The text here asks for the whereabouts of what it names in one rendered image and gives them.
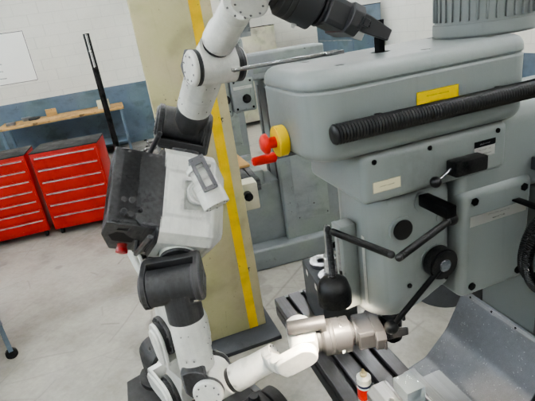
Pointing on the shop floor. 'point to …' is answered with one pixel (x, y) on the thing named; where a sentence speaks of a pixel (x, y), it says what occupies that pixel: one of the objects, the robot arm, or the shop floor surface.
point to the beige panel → (214, 309)
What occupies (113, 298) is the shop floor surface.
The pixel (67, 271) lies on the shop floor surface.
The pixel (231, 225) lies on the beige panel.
